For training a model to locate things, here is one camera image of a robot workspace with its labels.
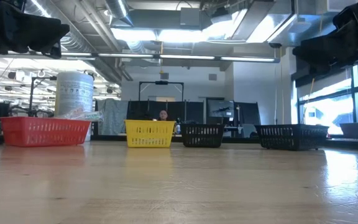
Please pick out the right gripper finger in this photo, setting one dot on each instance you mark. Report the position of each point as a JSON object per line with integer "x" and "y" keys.
{"x": 325, "y": 61}
{"x": 319, "y": 49}

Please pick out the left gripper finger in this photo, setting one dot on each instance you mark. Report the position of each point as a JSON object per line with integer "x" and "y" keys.
{"x": 47, "y": 45}
{"x": 33, "y": 26}

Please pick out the red white toothbrush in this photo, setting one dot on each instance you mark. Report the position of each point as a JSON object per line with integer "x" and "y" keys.
{"x": 76, "y": 112}

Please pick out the black plastic slotted basket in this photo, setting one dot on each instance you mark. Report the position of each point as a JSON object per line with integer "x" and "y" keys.
{"x": 291, "y": 135}
{"x": 202, "y": 135}

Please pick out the red plastic slotted basket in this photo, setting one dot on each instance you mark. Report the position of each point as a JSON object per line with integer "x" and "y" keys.
{"x": 42, "y": 132}

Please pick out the yellow plastic slotted basket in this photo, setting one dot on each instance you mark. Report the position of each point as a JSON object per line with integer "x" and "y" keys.
{"x": 149, "y": 133}

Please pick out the white wipes canister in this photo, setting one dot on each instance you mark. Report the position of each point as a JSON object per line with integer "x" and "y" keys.
{"x": 73, "y": 90}

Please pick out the black standing panel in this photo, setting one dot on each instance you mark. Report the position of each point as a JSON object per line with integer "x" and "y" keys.
{"x": 249, "y": 113}

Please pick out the grey hanging cloth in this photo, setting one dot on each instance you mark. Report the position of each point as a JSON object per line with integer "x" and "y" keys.
{"x": 112, "y": 115}

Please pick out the black computer monitor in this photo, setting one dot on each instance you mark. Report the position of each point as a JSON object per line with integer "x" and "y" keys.
{"x": 221, "y": 109}

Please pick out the long LED light bar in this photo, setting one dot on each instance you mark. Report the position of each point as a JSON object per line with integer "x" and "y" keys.
{"x": 185, "y": 57}

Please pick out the person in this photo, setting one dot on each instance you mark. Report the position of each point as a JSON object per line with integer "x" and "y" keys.
{"x": 163, "y": 115}

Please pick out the black partition panels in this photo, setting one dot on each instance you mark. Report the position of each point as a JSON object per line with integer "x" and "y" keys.
{"x": 191, "y": 112}

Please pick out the wide silver spiral duct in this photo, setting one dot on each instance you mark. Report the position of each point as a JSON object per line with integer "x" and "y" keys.
{"x": 79, "y": 46}

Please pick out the black background stand frame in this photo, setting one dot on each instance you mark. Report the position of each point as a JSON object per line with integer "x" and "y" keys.
{"x": 42, "y": 78}

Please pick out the rectangular metal ceiling duct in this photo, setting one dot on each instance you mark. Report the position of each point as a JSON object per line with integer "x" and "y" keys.
{"x": 253, "y": 21}

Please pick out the grey square wall speaker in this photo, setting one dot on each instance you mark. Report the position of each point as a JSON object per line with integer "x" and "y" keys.
{"x": 212, "y": 76}
{"x": 164, "y": 76}

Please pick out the black gantry frame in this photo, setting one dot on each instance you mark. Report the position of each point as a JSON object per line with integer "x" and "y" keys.
{"x": 161, "y": 82}

